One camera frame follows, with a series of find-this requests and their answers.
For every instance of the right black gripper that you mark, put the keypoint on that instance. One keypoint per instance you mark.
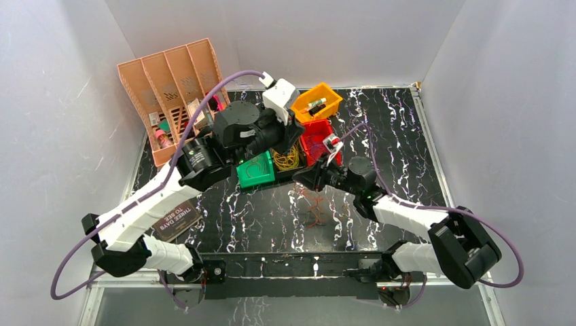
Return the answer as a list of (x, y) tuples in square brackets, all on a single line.
[(313, 176)]

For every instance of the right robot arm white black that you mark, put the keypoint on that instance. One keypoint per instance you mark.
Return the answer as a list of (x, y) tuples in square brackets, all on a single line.
[(454, 244)]

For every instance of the pink pen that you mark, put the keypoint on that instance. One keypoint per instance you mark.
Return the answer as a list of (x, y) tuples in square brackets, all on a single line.
[(216, 104)]

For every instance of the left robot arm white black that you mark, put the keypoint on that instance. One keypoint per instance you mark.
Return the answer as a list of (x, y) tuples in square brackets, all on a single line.
[(122, 245)]

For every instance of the glue stick in yellow bin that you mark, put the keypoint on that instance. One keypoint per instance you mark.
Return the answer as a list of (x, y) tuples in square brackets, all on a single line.
[(316, 102)]

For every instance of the dark book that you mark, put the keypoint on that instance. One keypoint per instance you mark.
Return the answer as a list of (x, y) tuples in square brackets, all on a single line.
[(176, 222)]

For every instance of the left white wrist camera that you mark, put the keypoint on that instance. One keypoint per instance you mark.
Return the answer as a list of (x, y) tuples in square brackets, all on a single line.
[(279, 95)]

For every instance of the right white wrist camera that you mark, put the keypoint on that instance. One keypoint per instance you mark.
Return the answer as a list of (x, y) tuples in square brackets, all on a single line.
[(333, 144)]

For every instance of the black marker in yellow bin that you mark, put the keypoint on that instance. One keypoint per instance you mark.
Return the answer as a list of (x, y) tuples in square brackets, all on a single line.
[(316, 109)]

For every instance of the green plastic bin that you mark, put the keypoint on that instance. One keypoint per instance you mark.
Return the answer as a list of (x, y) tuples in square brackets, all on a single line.
[(256, 171)]

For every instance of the pink plastic file organizer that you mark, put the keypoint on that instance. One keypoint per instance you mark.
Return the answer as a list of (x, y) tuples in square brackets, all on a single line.
[(165, 88)]

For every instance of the pink bottle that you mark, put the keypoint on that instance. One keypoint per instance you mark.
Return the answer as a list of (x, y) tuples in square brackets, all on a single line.
[(163, 139)]

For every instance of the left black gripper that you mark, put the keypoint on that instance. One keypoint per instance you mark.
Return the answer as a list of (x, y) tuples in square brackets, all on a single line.
[(291, 133)]

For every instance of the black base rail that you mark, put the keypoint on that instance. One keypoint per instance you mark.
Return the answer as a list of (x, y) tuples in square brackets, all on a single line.
[(292, 274)]

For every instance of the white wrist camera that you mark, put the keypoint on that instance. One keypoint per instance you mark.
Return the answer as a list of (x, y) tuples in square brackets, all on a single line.
[(279, 95), (333, 144)]

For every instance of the red plastic bin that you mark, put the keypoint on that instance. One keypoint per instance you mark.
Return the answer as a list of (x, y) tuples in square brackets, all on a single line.
[(312, 139)]

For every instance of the yellow plastic bin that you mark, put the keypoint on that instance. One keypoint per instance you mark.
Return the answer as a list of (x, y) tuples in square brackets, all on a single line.
[(321, 90)]

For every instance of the black plastic bin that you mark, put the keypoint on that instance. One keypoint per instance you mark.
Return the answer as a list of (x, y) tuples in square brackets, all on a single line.
[(286, 166)]

